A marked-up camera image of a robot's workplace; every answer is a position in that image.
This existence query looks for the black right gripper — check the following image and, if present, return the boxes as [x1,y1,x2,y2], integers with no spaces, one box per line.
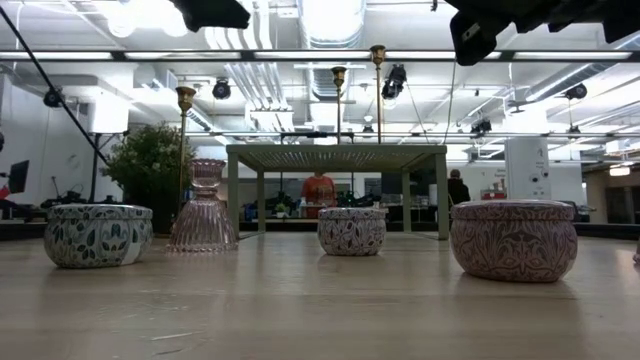
[443,0,640,67]

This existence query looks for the short brass candlestick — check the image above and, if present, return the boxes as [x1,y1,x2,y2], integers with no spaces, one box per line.
[330,65,348,146]

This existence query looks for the pink patterned candle tin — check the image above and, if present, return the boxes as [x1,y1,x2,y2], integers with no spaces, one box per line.
[449,199,580,285]

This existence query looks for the white purple-leaf candle tin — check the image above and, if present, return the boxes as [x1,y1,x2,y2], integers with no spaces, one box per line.
[316,207,389,258]

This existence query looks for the green metal shelf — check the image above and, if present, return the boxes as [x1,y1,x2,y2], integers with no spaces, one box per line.
[225,143,450,241]

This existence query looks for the white pillar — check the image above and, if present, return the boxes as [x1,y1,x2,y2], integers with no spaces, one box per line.
[504,137,553,201]

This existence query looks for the green potted plant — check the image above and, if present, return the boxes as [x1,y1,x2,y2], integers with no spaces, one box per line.
[99,122,197,235]

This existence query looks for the person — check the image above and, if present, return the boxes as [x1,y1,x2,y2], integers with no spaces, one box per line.
[299,172,339,220]
[446,168,472,206]

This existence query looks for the green floral candle tin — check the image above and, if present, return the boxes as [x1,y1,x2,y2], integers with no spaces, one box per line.
[43,203,154,270]

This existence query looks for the black monitor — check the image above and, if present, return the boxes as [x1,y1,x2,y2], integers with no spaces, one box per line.
[7,159,30,195]

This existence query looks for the black overhead frame bar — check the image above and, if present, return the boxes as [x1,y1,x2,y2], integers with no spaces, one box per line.
[0,49,640,63]

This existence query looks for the black cable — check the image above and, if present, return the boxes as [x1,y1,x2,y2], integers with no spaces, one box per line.
[0,3,111,166]

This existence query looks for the black frame post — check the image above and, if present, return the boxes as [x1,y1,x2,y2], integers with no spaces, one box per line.
[89,133,101,202]

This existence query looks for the black table edge rail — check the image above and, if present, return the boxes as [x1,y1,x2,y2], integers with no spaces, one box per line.
[0,218,640,242]

